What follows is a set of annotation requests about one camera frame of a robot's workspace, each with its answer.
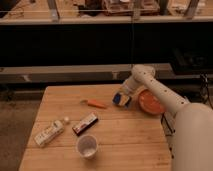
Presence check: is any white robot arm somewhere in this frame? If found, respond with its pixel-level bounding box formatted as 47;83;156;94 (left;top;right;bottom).
122;65;213;171

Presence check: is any clear plastic cup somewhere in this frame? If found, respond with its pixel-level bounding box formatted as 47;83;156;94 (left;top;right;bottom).
76;135;98;159

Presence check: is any black cable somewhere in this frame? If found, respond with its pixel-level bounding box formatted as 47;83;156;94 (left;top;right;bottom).
161;73;213;134

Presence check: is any brown chocolate bar box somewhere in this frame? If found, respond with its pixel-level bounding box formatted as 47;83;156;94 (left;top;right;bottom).
72;113;98;136

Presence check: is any orange carrot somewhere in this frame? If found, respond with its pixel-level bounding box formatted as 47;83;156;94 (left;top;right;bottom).
80;99;107;109

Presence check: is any white plastic bottle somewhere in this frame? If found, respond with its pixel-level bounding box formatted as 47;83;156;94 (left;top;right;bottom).
34;117;70;148

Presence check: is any orange plate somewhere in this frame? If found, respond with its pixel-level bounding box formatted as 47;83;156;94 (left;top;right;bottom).
138;89;166;115

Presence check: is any black monitor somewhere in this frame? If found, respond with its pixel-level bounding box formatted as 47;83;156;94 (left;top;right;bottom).
170;48;213;75

